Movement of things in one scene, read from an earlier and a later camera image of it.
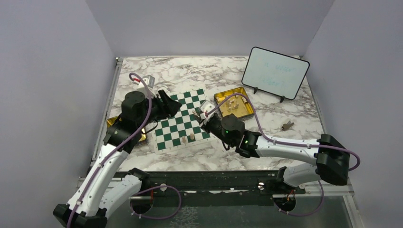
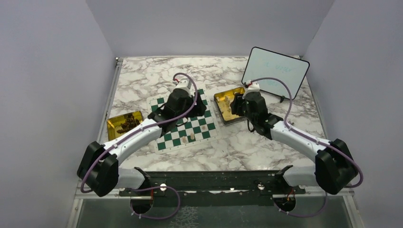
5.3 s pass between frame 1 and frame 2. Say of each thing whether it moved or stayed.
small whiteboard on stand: stayed
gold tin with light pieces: stayed
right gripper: moved
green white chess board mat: stayed
